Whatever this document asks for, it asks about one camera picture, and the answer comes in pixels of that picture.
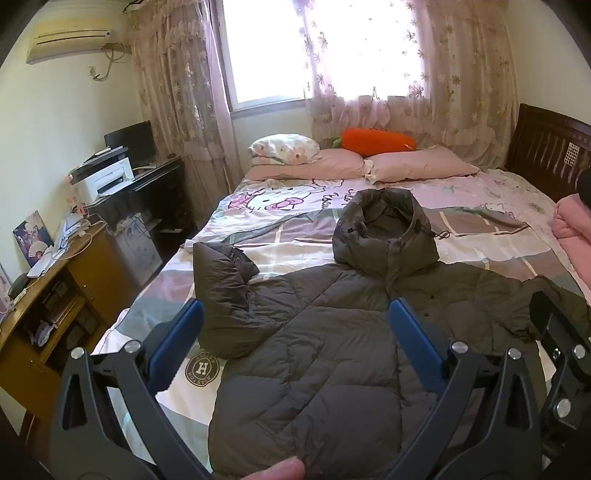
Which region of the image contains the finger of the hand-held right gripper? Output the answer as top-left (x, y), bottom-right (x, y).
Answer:
top-left (529, 290), bottom-right (591, 444)

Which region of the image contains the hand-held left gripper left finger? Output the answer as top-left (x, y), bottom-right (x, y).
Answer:
top-left (48, 298), bottom-right (218, 480)

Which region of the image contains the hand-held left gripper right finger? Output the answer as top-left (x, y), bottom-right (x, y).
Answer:
top-left (388, 298), bottom-right (550, 480)

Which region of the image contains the dark olive puffer jacket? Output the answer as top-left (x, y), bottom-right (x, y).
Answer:
top-left (193, 187), bottom-right (591, 480)

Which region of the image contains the pink folded quilt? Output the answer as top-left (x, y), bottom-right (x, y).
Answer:
top-left (551, 194), bottom-right (591, 273)

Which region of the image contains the wooden desk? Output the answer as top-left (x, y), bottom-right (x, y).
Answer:
top-left (0, 222), bottom-right (123, 425)

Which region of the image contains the black desk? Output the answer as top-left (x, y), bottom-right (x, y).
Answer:
top-left (88, 157), bottom-right (190, 278)

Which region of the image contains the white paper pile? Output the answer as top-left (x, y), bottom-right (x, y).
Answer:
top-left (53, 217), bottom-right (93, 259)

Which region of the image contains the printed patchwork bed sheet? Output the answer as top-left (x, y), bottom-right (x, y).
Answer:
top-left (90, 168), bottom-right (591, 462)

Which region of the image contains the white printer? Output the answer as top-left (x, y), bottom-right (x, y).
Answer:
top-left (69, 147), bottom-right (136, 204)

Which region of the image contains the pink pillow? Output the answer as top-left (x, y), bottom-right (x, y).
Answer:
top-left (365, 145), bottom-right (481, 183)
top-left (244, 148), bottom-right (368, 181)

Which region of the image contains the printed picture board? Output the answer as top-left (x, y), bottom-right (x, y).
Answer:
top-left (13, 211), bottom-right (55, 268)

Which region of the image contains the dark wooden headboard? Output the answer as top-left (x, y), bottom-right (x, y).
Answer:
top-left (503, 104), bottom-right (591, 204)

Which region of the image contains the orange carrot plush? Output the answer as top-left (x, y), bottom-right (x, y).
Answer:
top-left (329, 128), bottom-right (417, 158)

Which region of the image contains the black monitor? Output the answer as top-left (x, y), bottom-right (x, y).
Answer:
top-left (104, 121), bottom-right (158, 163)

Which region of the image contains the floral pillow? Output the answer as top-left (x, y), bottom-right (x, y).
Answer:
top-left (248, 134), bottom-right (322, 165)

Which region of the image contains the pink floral lace curtain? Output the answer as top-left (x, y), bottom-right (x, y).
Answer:
top-left (295, 0), bottom-right (522, 169)
top-left (124, 0), bottom-right (243, 185)

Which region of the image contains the window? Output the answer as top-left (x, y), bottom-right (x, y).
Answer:
top-left (217, 0), bottom-right (435, 114)

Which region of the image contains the white air conditioner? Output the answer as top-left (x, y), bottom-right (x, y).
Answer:
top-left (25, 16), bottom-right (114, 65)

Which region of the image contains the air conditioner cable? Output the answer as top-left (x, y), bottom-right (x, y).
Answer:
top-left (88, 41), bottom-right (127, 83)

